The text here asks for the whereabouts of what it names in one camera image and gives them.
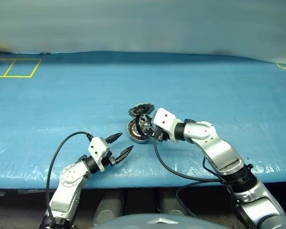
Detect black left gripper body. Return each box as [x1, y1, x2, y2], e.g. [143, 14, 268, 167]
[102, 152, 117, 169]

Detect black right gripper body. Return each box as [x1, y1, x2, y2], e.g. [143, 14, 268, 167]
[151, 125, 173, 143]

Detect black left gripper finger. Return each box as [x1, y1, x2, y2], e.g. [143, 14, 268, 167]
[114, 145, 134, 166]
[104, 132, 123, 145]

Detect black motor rotor silver hub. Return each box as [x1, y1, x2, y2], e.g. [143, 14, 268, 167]
[135, 113, 155, 139]

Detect black motor rotor cap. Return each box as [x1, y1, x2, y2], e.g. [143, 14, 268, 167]
[128, 102, 156, 118]

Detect silver motor stator copper windings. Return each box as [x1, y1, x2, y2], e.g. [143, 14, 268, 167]
[126, 119, 155, 145]

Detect grey rounded shape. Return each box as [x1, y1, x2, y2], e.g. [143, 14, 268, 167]
[93, 190, 125, 226]
[157, 190, 189, 217]

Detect blue plastic table cover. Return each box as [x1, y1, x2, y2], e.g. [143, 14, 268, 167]
[0, 50, 286, 190]

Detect grey robot torso with emblem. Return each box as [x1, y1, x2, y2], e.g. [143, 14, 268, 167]
[90, 213, 200, 229]

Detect yellow tape double square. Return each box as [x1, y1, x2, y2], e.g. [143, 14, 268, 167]
[0, 58, 42, 79]

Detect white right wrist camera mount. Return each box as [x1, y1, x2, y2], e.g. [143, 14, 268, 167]
[152, 107, 184, 143]

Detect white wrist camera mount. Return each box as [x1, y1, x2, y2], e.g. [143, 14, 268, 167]
[87, 136, 111, 173]
[152, 107, 184, 143]

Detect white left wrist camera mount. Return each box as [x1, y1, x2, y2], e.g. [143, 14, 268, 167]
[87, 136, 111, 173]

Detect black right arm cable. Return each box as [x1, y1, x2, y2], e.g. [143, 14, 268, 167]
[153, 137, 229, 218]

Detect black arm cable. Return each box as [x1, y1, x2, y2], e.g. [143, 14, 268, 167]
[153, 137, 229, 218]
[45, 131, 92, 229]

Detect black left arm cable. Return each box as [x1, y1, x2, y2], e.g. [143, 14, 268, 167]
[45, 131, 92, 229]

